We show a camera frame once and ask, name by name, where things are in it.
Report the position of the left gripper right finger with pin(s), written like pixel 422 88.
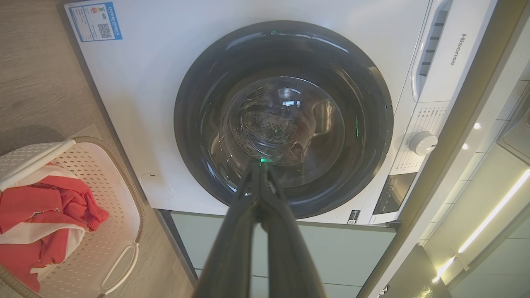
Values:
pixel 290 256

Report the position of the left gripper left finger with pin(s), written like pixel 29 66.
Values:
pixel 232 248

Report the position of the white perforated plastic laundry basket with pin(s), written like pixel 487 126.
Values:
pixel 112 215

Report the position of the pale green cabinet panel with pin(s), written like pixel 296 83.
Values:
pixel 348 256

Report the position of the round washer filter cover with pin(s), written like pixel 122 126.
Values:
pixel 156 186

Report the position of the dark washing machine display panel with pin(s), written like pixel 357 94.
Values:
pixel 393 192

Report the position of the white front-load washing machine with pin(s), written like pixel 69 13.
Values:
pixel 149 103

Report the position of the dark round washing machine door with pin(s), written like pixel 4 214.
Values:
pixel 364 103

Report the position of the white washing machine dial knob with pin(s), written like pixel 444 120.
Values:
pixel 422 143

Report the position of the red and white garment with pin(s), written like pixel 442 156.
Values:
pixel 37 215

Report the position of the glowing LED light strip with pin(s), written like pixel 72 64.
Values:
pixel 488 219

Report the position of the blue energy label sticker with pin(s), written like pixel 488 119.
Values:
pixel 95 20

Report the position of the white detergent drawer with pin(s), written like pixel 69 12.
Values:
pixel 459 45

